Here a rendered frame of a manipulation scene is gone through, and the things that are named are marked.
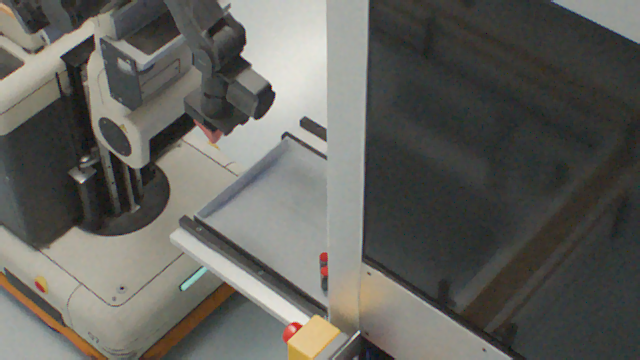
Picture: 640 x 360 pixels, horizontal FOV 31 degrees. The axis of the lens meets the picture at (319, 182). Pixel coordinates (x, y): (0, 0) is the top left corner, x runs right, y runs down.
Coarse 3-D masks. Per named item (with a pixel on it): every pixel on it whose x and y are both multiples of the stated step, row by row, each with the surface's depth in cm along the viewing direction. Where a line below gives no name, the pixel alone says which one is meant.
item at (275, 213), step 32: (288, 160) 224; (320, 160) 220; (224, 192) 216; (256, 192) 219; (288, 192) 219; (320, 192) 219; (224, 224) 214; (256, 224) 214; (288, 224) 214; (320, 224) 214; (256, 256) 204; (288, 256) 209; (320, 288) 204
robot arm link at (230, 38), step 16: (176, 0) 176; (192, 0) 176; (208, 0) 177; (176, 16) 178; (192, 16) 176; (208, 16) 177; (224, 16) 179; (192, 32) 177; (208, 32) 179; (224, 32) 179; (240, 32) 180; (192, 48) 181; (208, 48) 177; (224, 48) 178; (240, 48) 181; (224, 64) 180
